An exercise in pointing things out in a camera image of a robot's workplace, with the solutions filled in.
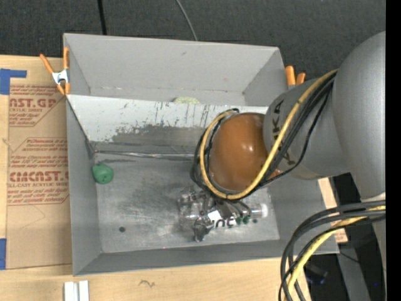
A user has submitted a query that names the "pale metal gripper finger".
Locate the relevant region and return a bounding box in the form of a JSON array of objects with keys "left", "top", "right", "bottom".
[
  {"left": 192, "top": 215, "right": 215, "bottom": 243},
  {"left": 178, "top": 193, "right": 202, "bottom": 212}
]

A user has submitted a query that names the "grey metal bin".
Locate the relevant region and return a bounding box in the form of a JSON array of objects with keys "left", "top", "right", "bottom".
[{"left": 62, "top": 32, "right": 341, "bottom": 277}]

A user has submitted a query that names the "clear plastic bottle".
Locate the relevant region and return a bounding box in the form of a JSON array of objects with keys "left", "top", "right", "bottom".
[{"left": 177, "top": 191, "right": 269, "bottom": 233}]

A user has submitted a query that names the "green toy fruit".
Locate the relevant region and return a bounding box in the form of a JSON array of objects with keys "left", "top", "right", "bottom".
[{"left": 91, "top": 162, "right": 115, "bottom": 185}]

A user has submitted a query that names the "pale green sponge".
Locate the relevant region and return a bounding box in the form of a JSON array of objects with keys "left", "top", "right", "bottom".
[{"left": 172, "top": 96, "right": 201, "bottom": 105}]

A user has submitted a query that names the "brown cardboard board red print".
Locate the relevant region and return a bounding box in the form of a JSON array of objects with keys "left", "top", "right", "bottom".
[{"left": 0, "top": 54, "right": 75, "bottom": 271}]

